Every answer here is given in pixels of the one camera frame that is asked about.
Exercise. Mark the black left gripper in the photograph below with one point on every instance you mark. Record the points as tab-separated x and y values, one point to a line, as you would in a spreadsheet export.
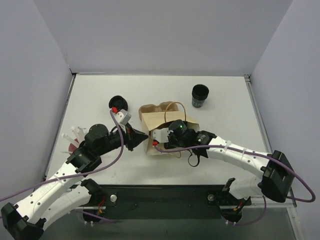
130	139

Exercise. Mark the tan paper bag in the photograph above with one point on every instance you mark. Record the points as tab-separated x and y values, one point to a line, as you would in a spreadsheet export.
159	120

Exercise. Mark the brown pulp cup carrier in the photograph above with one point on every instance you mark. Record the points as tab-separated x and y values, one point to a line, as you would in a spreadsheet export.
152	108

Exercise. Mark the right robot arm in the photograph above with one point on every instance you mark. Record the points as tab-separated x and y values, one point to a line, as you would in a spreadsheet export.
271	176

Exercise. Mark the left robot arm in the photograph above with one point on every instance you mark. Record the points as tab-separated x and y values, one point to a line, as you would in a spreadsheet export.
68	188

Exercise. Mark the stack of black lids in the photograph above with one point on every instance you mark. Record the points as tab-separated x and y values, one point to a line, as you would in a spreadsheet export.
118	102

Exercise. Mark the pink straw holder cup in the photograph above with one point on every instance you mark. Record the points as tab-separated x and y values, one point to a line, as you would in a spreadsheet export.
72	147

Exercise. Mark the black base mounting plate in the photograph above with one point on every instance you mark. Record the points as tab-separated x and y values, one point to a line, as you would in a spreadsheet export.
166	202

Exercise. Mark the stack of black cups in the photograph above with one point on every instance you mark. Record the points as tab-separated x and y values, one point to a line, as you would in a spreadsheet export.
199	94

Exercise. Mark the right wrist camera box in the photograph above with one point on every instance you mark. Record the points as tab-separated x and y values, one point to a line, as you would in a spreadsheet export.
161	135

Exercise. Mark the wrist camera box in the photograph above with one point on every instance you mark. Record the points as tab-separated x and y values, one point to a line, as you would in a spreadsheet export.
122	117
161	135

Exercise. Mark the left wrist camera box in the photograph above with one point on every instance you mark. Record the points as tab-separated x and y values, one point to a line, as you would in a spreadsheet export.
122	117

